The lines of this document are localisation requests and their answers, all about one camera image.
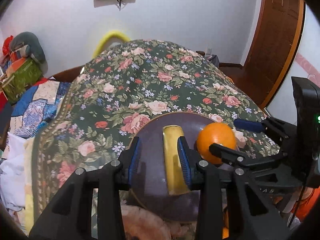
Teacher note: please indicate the blue patchwork quilt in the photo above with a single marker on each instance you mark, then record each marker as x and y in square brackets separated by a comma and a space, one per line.
[37, 107]

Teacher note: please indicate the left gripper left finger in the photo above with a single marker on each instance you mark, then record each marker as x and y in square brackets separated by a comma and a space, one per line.
[68, 214]

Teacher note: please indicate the grey plush toy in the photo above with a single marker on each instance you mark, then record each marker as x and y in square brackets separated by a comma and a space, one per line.
[27, 45]

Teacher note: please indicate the yellow banana piece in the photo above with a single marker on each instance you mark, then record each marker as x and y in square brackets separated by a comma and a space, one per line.
[173, 171]

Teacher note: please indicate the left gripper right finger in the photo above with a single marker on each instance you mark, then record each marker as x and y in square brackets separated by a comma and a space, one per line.
[251, 215]

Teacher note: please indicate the yellow foam headboard arch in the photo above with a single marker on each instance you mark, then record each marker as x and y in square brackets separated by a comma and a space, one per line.
[107, 39]

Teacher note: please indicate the large orange with sticker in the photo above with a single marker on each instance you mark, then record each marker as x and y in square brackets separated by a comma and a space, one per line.
[218, 133]

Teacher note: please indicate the floral green blanket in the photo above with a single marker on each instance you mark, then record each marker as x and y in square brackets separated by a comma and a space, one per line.
[119, 92]

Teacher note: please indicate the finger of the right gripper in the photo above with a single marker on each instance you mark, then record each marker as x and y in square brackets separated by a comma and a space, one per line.
[267, 126]
[228, 155]

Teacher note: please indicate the green gift box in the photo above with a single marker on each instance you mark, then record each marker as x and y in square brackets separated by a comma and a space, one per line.
[25, 76]

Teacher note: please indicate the brown wooden door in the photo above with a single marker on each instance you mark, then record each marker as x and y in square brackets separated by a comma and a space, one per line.
[275, 43]

